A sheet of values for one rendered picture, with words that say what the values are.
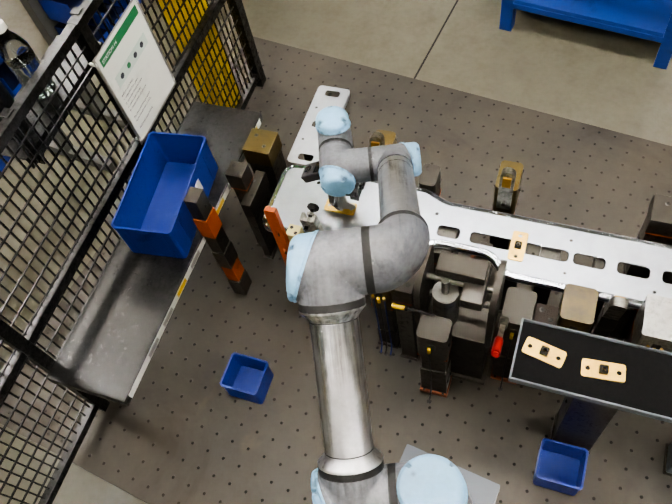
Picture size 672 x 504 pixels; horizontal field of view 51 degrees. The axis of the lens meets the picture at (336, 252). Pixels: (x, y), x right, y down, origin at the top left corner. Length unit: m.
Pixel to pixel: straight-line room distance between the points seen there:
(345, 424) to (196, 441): 0.86
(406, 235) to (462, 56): 2.50
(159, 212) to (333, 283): 0.91
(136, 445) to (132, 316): 0.41
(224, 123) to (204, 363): 0.70
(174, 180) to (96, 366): 0.55
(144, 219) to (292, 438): 0.71
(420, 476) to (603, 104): 2.48
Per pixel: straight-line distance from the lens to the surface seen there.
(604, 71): 3.59
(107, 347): 1.83
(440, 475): 1.26
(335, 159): 1.51
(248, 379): 2.03
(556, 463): 1.92
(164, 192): 2.00
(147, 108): 1.98
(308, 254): 1.15
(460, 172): 2.29
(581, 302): 1.66
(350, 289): 1.16
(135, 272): 1.90
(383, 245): 1.14
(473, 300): 1.55
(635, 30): 3.54
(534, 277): 1.77
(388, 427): 1.93
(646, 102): 3.50
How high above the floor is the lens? 2.55
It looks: 59 degrees down
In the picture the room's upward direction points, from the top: 15 degrees counter-clockwise
